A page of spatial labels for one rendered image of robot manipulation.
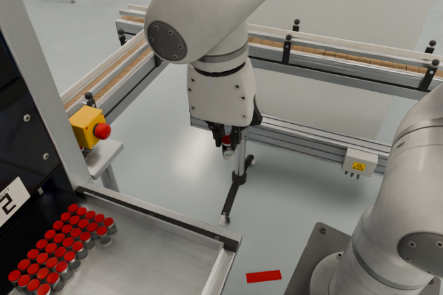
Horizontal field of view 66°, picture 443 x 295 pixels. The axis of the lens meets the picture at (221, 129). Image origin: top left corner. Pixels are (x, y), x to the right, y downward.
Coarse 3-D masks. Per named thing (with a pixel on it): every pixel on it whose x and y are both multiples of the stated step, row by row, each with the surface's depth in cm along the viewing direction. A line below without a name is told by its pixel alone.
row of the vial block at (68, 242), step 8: (88, 216) 71; (80, 224) 70; (88, 224) 70; (72, 232) 68; (80, 232) 68; (64, 240) 67; (72, 240) 67; (80, 240) 69; (64, 248) 66; (72, 248) 67; (56, 256) 64; (48, 264) 63; (56, 264) 63; (40, 272) 62; (48, 272) 62; (56, 272) 64; (32, 280) 61; (40, 280) 62; (32, 288) 60
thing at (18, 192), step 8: (16, 184) 63; (8, 192) 62; (16, 192) 64; (24, 192) 66; (8, 200) 62; (16, 200) 64; (24, 200) 66; (0, 208) 61; (8, 208) 63; (16, 208) 65; (0, 216) 62; (8, 216) 63; (0, 224) 62
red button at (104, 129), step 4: (100, 124) 80; (104, 124) 80; (108, 124) 81; (96, 128) 79; (100, 128) 79; (104, 128) 79; (108, 128) 80; (96, 132) 79; (100, 132) 79; (104, 132) 79; (108, 132) 81; (96, 136) 80; (100, 136) 79; (104, 136) 80; (108, 136) 81
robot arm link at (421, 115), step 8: (440, 88) 40; (424, 96) 44; (432, 96) 41; (440, 96) 40; (416, 104) 44; (424, 104) 42; (432, 104) 41; (440, 104) 40; (408, 112) 45; (416, 112) 43; (424, 112) 42; (432, 112) 41; (440, 112) 40; (408, 120) 44; (416, 120) 42; (424, 120) 41; (432, 120) 40; (440, 120) 40; (400, 128) 44; (408, 128) 42; (416, 128) 41; (400, 136) 43; (392, 144) 44
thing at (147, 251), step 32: (128, 224) 75; (160, 224) 72; (96, 256) 69; (128, 256) 69; (160, 256) 69; (192, 256) 69; (96, 288) 64; (128, 288) 64; (160, 288) 64; (192, 288) 64
